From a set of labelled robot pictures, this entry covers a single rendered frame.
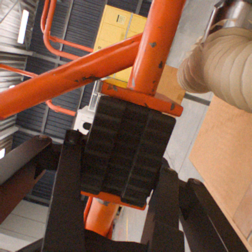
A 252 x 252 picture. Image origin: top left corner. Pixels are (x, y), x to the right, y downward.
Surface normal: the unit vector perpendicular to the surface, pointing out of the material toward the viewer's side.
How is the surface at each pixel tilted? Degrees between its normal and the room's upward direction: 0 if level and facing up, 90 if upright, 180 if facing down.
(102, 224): 103
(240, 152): 0
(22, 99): 98
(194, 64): 42
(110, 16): 90
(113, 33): 90
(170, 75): 90
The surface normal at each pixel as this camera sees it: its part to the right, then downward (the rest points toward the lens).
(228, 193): -0.96, -0.29
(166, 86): -0.03, 0.30
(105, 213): 0.20, 0.31
